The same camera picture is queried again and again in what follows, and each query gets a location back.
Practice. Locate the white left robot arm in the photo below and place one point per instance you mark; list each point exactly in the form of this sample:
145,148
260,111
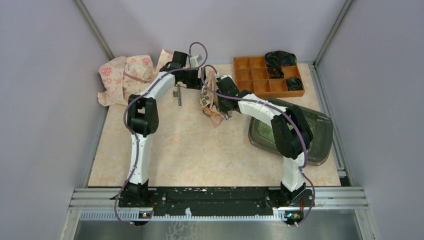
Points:
142,117

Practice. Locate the piano-key bag clip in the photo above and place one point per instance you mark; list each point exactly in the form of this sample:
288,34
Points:
178,94

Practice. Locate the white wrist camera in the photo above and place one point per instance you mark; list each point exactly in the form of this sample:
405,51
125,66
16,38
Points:
224,77
195,61

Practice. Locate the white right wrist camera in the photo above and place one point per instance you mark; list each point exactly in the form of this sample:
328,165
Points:
224,77

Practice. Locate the orange compartment tray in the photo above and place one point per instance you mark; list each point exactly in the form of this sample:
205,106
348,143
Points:
250,73

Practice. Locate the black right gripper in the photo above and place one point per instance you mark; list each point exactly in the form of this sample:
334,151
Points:
223,108

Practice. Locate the grey metal scoop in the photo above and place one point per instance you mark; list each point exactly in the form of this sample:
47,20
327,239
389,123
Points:
226,116

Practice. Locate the pink patterned cloth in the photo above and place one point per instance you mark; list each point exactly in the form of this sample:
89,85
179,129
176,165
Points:
127,75

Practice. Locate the dark green litter box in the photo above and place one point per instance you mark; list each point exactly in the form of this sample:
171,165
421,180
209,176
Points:
261,136

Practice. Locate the dark cloth on tray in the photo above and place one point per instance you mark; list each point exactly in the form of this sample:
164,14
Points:
275,60

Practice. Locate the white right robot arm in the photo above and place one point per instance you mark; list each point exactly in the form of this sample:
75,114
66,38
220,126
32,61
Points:
290,129

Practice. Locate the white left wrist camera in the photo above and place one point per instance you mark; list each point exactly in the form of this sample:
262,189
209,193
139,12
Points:
195,61

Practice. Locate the small dark cloth ball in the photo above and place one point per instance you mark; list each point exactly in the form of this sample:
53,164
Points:
294,84

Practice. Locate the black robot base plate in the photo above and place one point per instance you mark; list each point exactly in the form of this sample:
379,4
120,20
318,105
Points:
219,202

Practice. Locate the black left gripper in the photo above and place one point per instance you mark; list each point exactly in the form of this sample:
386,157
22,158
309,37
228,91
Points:
197,83

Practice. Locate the orange cat litter bag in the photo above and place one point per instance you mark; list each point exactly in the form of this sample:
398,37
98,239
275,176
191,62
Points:
208,100

